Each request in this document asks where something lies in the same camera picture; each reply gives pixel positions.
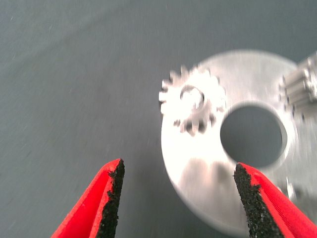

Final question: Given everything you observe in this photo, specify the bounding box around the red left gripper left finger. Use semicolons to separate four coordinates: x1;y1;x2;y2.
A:
51;158;125;238

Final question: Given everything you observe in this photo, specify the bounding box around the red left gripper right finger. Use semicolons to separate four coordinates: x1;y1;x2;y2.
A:
232;162;317;238

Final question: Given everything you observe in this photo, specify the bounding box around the round metal carrier plate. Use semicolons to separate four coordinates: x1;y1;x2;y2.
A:
160;49;317;236

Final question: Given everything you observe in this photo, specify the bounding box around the dark grey table cloth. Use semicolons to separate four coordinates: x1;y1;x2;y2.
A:
0;0;317;238

